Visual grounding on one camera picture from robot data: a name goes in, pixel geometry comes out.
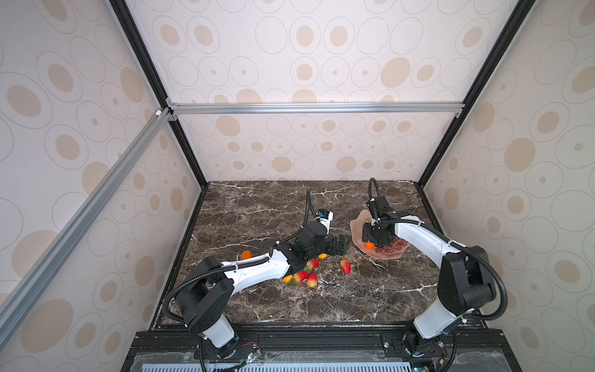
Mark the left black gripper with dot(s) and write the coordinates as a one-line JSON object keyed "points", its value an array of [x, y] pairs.
{"points": [[331, 249]]}

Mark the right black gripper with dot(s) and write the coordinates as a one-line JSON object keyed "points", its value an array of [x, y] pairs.
{"points": [[367, 236]]}

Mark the fake orange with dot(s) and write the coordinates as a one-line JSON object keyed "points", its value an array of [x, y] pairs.
{"points": [[246, 255], [369, 245]]}

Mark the red fake grape bunch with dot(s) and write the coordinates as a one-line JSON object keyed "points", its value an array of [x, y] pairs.
{"points": [[395, 248]]}

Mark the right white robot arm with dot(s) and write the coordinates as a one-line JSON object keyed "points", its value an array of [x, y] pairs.
{"points": [[468, 286]]}

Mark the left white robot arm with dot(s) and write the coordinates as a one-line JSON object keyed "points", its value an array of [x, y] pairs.
{"points": [[200, 301]]}

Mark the fake strawberry centre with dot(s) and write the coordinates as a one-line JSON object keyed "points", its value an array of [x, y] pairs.
{"points": [[311, 265]]}

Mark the fake strawberry far right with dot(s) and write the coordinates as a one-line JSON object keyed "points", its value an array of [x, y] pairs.
{"points": [[346, 266]]}

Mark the fake peach strawberry front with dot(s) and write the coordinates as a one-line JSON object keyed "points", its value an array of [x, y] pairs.
{"points": [[312, 280]]}

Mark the fake strawberry front left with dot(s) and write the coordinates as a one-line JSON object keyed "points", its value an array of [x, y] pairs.
{"points": [[300, 277]]}

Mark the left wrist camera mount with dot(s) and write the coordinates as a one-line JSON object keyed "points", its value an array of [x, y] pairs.
{"points": [[325, 217]]}

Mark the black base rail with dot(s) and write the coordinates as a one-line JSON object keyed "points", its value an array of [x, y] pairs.
{"points": [[323, 348]]}

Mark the horizontal aluminium frame bar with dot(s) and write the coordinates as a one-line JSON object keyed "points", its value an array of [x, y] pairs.
{"points": [[311, 108]]}

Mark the slanted aluminium frame bar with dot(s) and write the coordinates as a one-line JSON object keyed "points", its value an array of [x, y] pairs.
{"points": [[30, 289]]}

